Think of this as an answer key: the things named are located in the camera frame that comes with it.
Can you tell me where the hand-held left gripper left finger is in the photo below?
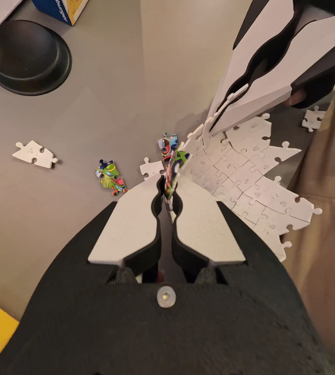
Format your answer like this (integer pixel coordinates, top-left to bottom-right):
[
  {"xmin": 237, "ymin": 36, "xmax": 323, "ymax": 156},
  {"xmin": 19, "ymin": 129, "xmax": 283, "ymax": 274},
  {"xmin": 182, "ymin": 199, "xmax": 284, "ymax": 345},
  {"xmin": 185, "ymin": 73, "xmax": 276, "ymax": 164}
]
[{"xmin": 88, "ymin": 174, "xmax": 164, "ymax": 284}]

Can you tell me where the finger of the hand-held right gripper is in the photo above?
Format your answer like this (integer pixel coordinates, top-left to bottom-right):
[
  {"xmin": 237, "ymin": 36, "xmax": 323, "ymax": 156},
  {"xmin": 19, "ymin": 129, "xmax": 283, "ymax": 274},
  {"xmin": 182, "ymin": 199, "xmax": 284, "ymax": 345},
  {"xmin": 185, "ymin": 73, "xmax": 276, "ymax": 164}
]
[
  {"xmin": 209, "ymin": 14, "xmax": 335, "ymax": 135},
  {"xmin": 206, "ymin": 0, "xmax": 300, "ymax": 131}
]

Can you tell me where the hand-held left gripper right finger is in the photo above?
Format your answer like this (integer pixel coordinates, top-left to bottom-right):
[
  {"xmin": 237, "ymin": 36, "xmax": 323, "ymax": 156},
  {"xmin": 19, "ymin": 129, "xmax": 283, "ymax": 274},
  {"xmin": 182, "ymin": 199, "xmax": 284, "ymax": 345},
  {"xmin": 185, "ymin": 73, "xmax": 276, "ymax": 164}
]
[{"xmin": 172, "ymin": 177, "xmax": 247, "ymax": 284}]

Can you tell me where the colourful puzzle ball shell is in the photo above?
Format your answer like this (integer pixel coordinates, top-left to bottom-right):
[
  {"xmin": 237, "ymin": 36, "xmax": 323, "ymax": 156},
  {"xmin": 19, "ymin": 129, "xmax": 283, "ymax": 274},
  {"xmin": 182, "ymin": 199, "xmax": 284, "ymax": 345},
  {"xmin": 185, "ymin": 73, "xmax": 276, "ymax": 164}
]
[{"xmin": 162, "ymin": 83, "xmax": 323, "ymax": 263}]

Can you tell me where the green colourful puzzle piece pair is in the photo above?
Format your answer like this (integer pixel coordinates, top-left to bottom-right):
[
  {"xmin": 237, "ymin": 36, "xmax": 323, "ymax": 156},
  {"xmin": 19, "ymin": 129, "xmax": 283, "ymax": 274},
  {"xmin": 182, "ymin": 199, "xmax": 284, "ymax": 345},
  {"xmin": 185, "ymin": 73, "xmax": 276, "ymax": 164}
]
[{"xmin": 95, "ymin": 159, "xmax": 128, "ymax": 196}]

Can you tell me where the white single puzzle piece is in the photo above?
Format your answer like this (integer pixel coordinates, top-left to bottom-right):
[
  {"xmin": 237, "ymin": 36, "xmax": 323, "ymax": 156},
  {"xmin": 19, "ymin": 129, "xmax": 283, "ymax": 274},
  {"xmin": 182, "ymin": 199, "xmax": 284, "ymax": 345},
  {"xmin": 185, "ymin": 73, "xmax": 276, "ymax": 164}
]
[
  {"xmin": 139, "ymin": 157, "xmax": 165, "ymax": 181},
  {"xmin": 302, "ymin": 106, "xmax": 327, "ymax": 132}
]

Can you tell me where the blue red puzzle piece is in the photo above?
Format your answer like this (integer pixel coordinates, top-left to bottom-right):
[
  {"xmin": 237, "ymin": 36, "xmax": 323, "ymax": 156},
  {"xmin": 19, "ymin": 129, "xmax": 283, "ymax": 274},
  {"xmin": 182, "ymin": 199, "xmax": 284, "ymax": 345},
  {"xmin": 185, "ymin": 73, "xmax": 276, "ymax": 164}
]
[{"xmin": 157, "ymin": 132, "xmax": 179, "ymax": 164}]

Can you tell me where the white joined puzzle piece pair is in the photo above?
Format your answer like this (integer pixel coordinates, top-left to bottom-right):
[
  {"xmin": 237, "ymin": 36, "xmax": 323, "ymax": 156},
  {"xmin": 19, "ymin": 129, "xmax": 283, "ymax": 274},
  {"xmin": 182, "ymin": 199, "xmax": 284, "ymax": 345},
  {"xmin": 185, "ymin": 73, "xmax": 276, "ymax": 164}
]
[{"xmin": 12, "ymin": 140, "xmax": 59, "ymax": 169}]

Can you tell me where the blue puzzle box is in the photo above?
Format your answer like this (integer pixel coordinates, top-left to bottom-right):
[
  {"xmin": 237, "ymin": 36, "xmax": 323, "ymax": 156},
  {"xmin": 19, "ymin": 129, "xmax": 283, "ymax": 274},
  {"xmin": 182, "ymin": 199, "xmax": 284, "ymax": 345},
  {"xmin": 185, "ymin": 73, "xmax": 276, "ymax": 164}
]
[{"xmin": 31, "ymin": 0, "xmax": 89, "ymax": 27}]

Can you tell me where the black round ball stand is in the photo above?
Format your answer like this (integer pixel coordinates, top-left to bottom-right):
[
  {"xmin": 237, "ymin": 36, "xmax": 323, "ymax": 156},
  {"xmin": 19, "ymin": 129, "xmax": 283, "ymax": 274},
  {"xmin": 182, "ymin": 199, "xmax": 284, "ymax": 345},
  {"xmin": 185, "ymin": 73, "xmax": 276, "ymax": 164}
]
[{"xmin": 0, "ymin": 20, "xmax": 73, "ymax": 96}]

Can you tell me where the person's right hand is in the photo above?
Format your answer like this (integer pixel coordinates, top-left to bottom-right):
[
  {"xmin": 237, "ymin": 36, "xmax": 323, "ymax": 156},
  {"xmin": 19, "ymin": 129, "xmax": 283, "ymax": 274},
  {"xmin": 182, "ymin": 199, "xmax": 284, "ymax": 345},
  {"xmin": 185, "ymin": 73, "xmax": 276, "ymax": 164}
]
[{"xmin": 284, "ymin": 63, "xmax": 335, "ymax": 107}]

